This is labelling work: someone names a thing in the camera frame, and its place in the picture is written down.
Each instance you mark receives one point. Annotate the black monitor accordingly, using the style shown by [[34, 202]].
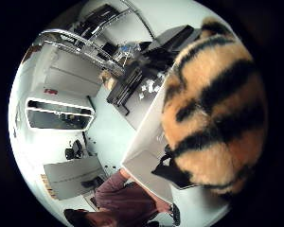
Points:
[[176, 36]]

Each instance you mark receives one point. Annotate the white framed glass partition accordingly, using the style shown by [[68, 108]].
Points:
[[58, 115]]

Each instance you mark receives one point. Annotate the white crumpled papers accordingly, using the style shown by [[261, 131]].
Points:
[[150, 85]]

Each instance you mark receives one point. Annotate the striped tiger plush toy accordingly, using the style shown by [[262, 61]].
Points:
[[211, 104]]

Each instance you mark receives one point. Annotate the silver metal truss frame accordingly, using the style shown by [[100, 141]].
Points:
[[85, 47]]

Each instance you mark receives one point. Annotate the black equipment on stand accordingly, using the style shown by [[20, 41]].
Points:
[[74, 149]]

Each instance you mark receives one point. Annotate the red wall sign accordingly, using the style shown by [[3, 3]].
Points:
[[50, 91]]

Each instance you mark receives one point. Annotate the white cabinet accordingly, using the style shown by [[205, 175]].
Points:
[[72, 71]]

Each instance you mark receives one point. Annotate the grey desk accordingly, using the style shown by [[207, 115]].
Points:
[[74, 176]]

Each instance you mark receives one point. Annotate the the person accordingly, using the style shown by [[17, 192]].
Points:
[[126, 201]]

